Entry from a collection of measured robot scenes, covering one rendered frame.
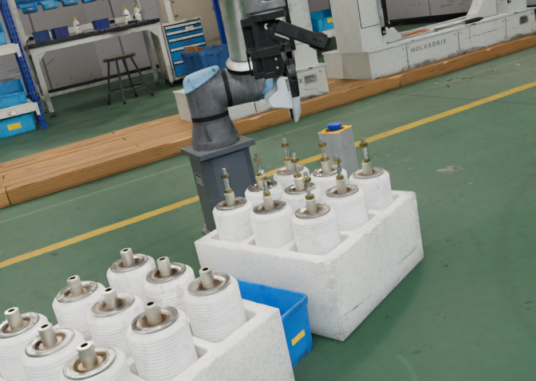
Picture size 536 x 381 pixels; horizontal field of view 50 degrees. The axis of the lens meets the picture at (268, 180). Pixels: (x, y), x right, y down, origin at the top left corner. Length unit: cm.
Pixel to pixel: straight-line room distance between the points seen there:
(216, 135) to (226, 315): 85
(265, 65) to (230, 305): 45
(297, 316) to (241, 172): 71
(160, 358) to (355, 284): 48
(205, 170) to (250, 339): 84
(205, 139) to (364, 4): 228
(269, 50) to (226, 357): 55
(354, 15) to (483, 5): 118
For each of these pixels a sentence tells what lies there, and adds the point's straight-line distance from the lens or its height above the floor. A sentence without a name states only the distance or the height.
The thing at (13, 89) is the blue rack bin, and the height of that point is 38.
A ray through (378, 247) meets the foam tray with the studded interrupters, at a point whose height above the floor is 13.
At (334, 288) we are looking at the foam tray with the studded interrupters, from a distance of 117.
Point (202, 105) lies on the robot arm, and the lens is 172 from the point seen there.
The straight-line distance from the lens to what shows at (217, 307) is 96.
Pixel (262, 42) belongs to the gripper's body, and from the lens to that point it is 111.
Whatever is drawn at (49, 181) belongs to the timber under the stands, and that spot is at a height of 6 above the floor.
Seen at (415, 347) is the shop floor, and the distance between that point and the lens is 119.
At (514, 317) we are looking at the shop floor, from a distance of 127.
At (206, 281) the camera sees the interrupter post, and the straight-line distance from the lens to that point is 98.
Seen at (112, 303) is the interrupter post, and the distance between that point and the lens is 102.
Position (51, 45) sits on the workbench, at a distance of 645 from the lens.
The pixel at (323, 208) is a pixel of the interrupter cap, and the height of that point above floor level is 25.
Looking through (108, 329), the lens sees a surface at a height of 23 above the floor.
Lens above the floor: 68
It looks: 17 degrees down
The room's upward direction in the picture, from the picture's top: 12 degrees counter-clockwise
